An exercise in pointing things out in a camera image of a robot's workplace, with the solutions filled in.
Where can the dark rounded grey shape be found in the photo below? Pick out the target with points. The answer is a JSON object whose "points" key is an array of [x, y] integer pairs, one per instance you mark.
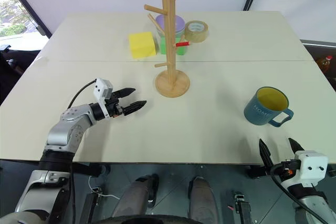
{"points": [[136, 197], [203, 197]]}

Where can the green block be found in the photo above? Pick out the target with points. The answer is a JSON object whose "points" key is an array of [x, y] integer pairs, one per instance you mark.
{"points": [[181, 50]]}

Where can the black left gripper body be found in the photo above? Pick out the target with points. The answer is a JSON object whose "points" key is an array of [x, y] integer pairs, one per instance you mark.
{"points": [[114, 105]]}

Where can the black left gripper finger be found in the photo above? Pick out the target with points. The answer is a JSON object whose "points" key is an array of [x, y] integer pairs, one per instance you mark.
{"points": [[126, 91], [135, 106]]}

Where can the blue mug yellow inside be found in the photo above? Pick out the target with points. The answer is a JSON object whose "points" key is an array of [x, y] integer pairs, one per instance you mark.
{"points": [[258, 112]]}

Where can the yellow block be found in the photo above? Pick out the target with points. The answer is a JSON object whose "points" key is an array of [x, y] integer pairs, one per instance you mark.
{"points": [[141, 45]]}

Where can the black window frame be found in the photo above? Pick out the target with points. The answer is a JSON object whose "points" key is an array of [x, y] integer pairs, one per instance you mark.
{"points": [[29, 6]]}

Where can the black table bracket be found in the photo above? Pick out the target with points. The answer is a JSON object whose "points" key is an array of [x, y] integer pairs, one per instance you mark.
{"points": [[258, 172], [98, 170]]}

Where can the orange bottle red cap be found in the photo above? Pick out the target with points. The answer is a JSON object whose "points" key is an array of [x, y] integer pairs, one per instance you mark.
{"points": [[325, 64]]}

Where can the brown packing tape roll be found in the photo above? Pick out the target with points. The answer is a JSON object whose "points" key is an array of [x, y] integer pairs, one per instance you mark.
{"points": [[202, 36]]}

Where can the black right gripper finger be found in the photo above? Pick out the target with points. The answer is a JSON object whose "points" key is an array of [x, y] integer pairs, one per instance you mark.
{"points": [[296, 145], [265, 155]]}

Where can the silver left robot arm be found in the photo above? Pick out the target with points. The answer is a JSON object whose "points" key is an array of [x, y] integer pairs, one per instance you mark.
{"points": [[65, 129]]}

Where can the black floor stand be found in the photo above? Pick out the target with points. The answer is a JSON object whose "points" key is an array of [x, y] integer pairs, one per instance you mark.
{"points": [[92, 205], [242, 208]]}

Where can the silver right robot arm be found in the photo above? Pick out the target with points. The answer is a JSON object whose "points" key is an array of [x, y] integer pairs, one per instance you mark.
{"points": [[315, 208]]}

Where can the wooden mug tree stand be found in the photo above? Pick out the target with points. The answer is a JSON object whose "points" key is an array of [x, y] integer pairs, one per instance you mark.
{"points": [[169, 51]]}

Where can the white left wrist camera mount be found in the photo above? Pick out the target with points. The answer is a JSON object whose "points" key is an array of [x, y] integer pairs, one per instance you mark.
{"points": [[102, 87]]}

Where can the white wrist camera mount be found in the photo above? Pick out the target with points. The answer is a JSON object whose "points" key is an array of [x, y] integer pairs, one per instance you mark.
{"points": [[102, 87], [312, 166]]}

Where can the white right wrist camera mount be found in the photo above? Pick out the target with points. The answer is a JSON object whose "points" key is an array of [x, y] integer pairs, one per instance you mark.
{"points": [[312, 166]]}

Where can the purple round container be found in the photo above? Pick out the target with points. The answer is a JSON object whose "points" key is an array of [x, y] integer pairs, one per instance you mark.
{"points": [[178, 24]]}

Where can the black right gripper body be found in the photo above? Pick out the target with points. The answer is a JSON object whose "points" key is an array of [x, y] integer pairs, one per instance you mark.
{"points": [[284, 169]]}

